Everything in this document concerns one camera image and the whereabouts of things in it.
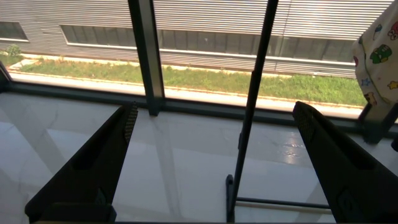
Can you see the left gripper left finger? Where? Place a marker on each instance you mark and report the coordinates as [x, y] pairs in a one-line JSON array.
[[87, 177]]

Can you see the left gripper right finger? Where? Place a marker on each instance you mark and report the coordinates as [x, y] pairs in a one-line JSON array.
[[351, 177]]

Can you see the cream printed garment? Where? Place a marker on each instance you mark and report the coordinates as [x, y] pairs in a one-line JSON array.
[[379, 62]]

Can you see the black clothes rack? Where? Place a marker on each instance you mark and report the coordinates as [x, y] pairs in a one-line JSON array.
[[253, 93]]

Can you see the window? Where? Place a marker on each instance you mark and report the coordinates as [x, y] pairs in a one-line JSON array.
[[149, 46]]

